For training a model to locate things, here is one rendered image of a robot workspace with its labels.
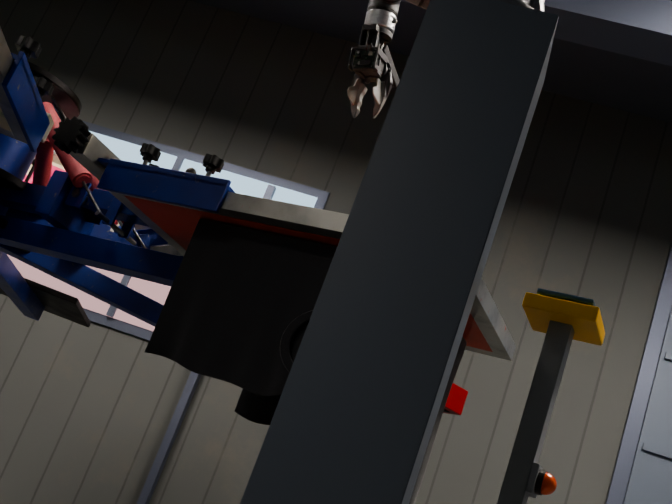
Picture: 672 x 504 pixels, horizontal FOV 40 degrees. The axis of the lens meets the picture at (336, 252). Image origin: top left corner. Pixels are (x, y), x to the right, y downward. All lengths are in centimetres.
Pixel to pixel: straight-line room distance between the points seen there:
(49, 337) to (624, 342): 289
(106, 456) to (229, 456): 61
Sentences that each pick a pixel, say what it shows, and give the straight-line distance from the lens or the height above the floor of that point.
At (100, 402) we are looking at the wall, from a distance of 477.
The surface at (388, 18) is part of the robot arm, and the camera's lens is 224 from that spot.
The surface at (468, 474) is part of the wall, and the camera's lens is 444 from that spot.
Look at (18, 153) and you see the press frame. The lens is 258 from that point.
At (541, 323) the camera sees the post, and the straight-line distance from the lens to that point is 169.
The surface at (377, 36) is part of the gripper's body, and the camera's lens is 221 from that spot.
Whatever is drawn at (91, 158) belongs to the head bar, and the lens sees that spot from 198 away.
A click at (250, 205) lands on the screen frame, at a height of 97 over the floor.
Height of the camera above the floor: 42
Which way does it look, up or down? 18 degrees up
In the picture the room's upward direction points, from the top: 21 degrees clockwise
